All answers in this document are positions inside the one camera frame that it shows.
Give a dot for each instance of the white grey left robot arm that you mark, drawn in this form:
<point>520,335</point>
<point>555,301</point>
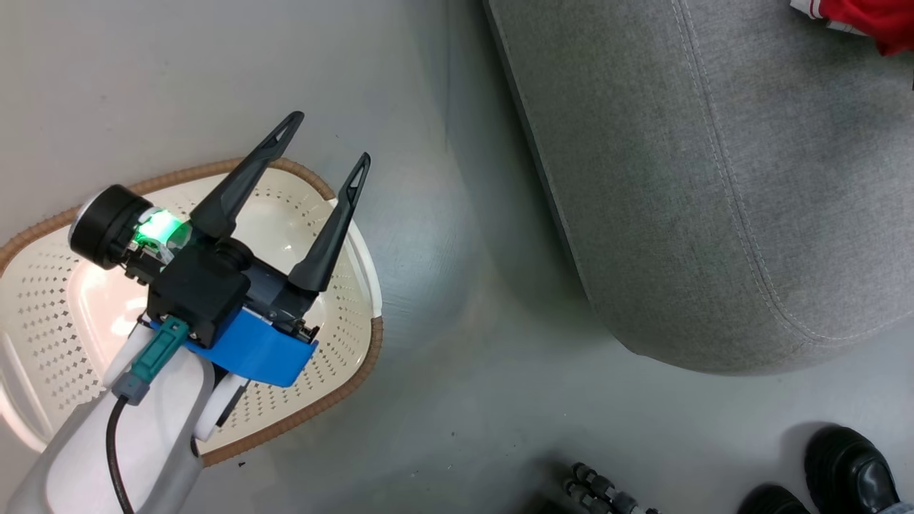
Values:
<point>78,457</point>

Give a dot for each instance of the grey fabric sofa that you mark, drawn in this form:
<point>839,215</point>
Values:
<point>714,178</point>

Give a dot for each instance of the cream perforated laundry basket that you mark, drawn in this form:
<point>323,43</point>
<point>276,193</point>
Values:
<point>43,307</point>

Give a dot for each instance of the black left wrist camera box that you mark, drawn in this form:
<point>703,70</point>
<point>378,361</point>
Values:
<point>196,289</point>

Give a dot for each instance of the red and white garment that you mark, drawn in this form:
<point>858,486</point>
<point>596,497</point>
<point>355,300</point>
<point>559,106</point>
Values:
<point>864,18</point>

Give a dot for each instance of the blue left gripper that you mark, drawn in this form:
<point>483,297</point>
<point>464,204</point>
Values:
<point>257,350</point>

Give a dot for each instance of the large black leather shoe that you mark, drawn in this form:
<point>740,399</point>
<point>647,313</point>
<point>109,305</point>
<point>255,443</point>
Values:
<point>850,467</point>

